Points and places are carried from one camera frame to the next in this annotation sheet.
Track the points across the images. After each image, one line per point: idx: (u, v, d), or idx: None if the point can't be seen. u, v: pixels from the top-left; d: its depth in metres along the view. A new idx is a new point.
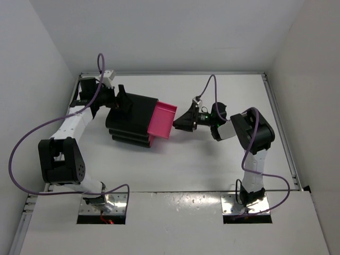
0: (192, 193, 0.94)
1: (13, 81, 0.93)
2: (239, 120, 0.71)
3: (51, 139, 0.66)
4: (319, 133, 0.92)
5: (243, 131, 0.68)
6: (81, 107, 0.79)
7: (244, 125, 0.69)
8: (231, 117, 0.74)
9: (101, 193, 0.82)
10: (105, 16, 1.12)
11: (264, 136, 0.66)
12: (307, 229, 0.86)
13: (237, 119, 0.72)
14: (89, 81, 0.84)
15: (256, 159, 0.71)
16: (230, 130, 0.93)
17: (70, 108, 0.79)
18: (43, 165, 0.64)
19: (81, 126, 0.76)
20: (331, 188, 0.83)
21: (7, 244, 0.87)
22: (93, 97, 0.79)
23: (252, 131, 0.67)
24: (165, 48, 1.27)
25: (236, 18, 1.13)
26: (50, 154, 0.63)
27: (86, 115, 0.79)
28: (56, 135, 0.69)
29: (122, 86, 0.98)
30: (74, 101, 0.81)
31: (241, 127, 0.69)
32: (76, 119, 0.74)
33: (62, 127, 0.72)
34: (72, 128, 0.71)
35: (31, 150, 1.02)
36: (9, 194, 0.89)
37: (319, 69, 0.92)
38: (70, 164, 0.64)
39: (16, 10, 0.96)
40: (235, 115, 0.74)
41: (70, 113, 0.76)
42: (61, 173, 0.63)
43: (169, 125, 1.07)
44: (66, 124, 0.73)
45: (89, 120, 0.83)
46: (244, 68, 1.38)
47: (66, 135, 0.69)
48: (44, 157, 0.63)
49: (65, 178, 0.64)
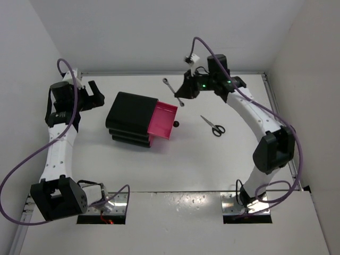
0: (192, 193, 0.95)
1: (13, 81, 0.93)
2: (271, 149, 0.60)
3: (43, 182, 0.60)
4: (320, 134, 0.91)
5: (269, 161, 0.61)
6: (62, 126, 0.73)
7: (273, 155, 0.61)
8: (263, 138, 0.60)
9: (103, 199, 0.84)
10: (105, 15, 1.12)
11: (283, 161, 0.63)
12: (307, 230, 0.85)
13: (270, 146, 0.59)
14: (64, 90, 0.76)
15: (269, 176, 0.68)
16: (239, 108, 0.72)
17: (50, 128, 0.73)
18: (43, 207, 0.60)
19: (69, 150, 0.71)
20: (332, 189, 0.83)
21: (7, 244, 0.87)
22: (73, 114, 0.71)
23: (275, 162, 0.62)
24: (165, 48, 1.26)
25: (235, 17, 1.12)
26: (45, 196, 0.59)
27: (69, 134, 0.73)
28: (47, 175, 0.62)
29: (93, 81, 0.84)
30: (52, 118, 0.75)
31: (269, 159, 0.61)
32: (62, 146, 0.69)
33: (49, 161, 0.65)
34: (61, 161, 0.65)
35: (30, 150, 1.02)
36: (10, 195, 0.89)
37: (319, 69, 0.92)
38: (71, 201, 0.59)
39: (16, 10, 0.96)
40: (269, 137, 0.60)
41: (52, 140, 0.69)
42: (64, 210, 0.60)
43: (170, 125, 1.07)
44: (53, 157, 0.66)
45: (74, 135, 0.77)
46: (244, 68, 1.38)
47: (58, 171, 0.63)
48: (41, 201, 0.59)
49: (68, 214, 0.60)
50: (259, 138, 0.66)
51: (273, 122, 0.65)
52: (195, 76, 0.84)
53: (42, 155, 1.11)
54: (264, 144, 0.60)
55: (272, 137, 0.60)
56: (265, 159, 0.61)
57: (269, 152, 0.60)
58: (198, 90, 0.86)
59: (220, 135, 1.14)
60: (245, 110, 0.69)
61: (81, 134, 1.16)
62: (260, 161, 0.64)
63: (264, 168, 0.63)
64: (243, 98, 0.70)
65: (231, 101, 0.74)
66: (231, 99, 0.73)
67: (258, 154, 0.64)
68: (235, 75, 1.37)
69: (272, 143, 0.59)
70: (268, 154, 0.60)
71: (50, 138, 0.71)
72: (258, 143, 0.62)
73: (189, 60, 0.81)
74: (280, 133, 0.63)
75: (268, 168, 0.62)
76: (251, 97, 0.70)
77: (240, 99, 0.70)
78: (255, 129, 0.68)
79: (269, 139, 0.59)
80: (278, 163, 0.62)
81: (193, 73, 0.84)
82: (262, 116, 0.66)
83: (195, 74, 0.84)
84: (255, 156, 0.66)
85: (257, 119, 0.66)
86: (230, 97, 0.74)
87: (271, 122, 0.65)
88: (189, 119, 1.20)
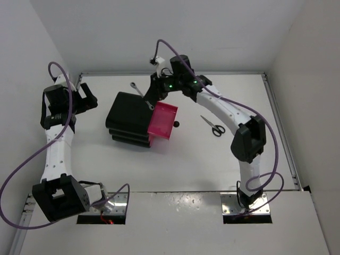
0: (192, 193, 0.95)
1: (13, 81, 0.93)
2: (245, 140, 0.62)
3: (44, 182, 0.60)
4: (320, 134, 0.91)
5: (246, 151, 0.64)
6: (59, 127, 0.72)
7: (249, 145, 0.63)
8: (238, 130, 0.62)
9: (104, 199, 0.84)
10: (105, 15, 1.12)
11: (259, 147, 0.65)
12: (307, 230, 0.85)
13: (245, 137, 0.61)
14: (57, 92, 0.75)
15: (253, 165, 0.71)
16: (210, 106, 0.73)
17: (47, 130, 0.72)
18: (45, 207, 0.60)
19: (68, 150, 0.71)
20: (332, 189, 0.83)
21: (7, 244, 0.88)
22: (69, 114, 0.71)
23: (253, 150, 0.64)
24: (165, 48, 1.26)
25: (235, 17, 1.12)
26: (48, 195, 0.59)
27: (67, 135, 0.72)
28: (48, 175, 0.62)
29: (85, 83, 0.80)
30: (47, 120, 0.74)
31: (246, 149, 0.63)
32: (60, 146, 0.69)
33: (49, 162, 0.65)
34: (61, 161, 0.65)
35: (30, 150, 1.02)
36: (10, 195, 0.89)
37: (319, 69, 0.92)
38: (74, 199, 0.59)
39: (16, 10, 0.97)
40: (241, 129, 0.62)
41: (50, 141, 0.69)
42: (66, 209, 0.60)
43: (169, 125, 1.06)
44: (52, 157, 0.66)
45: (72, 136, 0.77)
46: (244, 68, 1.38)
47: (58, 171, 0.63)
48: (43, 201, 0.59)
49: (71, 212, 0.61)
50: (234, 132, 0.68)
51: (244, 113, 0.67)
52: (161, 78, 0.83)
53: (42, 155, 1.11)
54: (239, 136, 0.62)
55: (245, 128, 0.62)
56: (243, 149, 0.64)
57: (245, 142, 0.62)
58: (166, 91, 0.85)
59: (220, 135, 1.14)
60: (215, 107, 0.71)
61: (81, 134, 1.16)
62: (238, 152, 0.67)
63: (245, 156, 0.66)
64: (210, 95, 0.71)
65: (201, 100, 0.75)
66: (201, 99, 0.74)
67: (236, 146, 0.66)
68: (235, 75, 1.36)
69: (246, 134, 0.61)
70: (244, 144, 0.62)
71: (48, 140, 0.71)
72: (234, 136, 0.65)
73: (155, 62, 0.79)
74: (251, 122, 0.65)
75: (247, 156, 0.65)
76: (218, 93, 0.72)
77: (209, 97, 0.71)
78: (228, 123, 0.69)
79: (243, 131, 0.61)
80: (255, 151, 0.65)
81: (159, 75, 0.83)
82: (232, 110, 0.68)
83: (161, 76, 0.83)
84: (234, 150, 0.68)
85: (228, 113, 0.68)
86: (198, 96, 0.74)
87: (241, 113, 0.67)
88: (189, 119, 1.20)
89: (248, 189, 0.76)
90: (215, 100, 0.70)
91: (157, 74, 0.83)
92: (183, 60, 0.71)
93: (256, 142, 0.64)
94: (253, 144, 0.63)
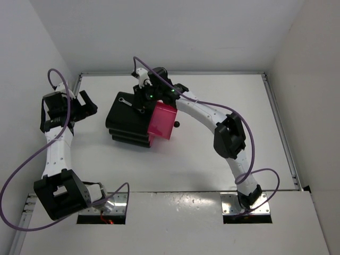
0: (192, 193, 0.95)
1: (13, 81, 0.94)
2: (224, 138, 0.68)
3: (46, 178, 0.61)
4: (319, 133, 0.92)
5: (228, 147, 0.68)
6: (59, 128, 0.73)
7: (229, 141, 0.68)
8: (217, 130, 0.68)
9: (104, 199, 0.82)
10: (105, 15, 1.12)
11: (240, 143, 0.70)
12: (306, 229, 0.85)
13: (223, 135, 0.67)
14: (55, 98, 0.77)
15: (240, 161, 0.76)
16: (189, 112, 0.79)
17: (46, 133, 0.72)
18: (47, 204, 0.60)
19: (68, 149, 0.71)
20: (331, 188, 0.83)
21: (7, 244, 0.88)
22: (68, 115, 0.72)
23: (234, 146, 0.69)
24: (165, 48, 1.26)
25: (235, 18, 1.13)
26: (50, 192, 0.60)
27: (66, 135, 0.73)
28: (49, 171, 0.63)
29: (84, 90, 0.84)
30: (47, 123, 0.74)
31: (228, 146, 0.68)
32: (61, 146, 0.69)
33: (49, 159, 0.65)
34: (61, 157, 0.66)
35: (29, 150, 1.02)
36: (10, 195, 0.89)
37: (319, 70, 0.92)
38: (75, 195, 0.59)
39: (16, 10, 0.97)
40: (220, 128, 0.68)
41: (50, 141, 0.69)
42: (68, 206, 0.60)
43: (170, 126, 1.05)
44: (52, 155, 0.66)
45: (71, 137, 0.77)
46: (244, 68, 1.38)
47: (59, 167, 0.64)
48: (45, 197, 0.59)
49: (74, 208, 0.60)
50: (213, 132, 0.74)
51: (219, 113, 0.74)
52: (143, 88, 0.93)
53: (42, 155, 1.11)
54: (218, 134, 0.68)
55: (222, 127, 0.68)
56: (225, 146, 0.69)
57: (224, 139, 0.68)
58: (147, 100, 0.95)
59: None
60: (194, 111, 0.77)
61: (81, 135, 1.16)
62: (221, 150, 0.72)
63: (228, 154, 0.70)
64: (187, 100, 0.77)
65: (181, 107, 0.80)
66: (180, 105, 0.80)
67: (218, 145, 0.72)
68: (235, 75, 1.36)
69: (223, 132, 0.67)
70: (225, 142, 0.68)
71: (48, 141, 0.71)
72: (214, 136, 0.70)
73: (136, 74, 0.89)
74: (228, 120, 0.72)
75: (230, 153, 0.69)
76: (195, 98, 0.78)
77: (187, 102, 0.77)
78: (207, 125, 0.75)
79: (221, 129, 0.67)
80: (236, 147, 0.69)
81: (141, 85, 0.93)
82: (209, 111, 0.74)
83: (143, 87, 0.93)
84: (218, 150, 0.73)
85: (205, 116, 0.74)
86: (178, 103, 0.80)
87: (218, 115, 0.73)
88: (189, 119, 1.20)
89: (237, 183, 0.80)
90: (193, 104, 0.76)
91: (141, 84, 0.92)
92: (156, 74, 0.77)
93: (236, 138, 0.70)
94: (234, 141, 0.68)
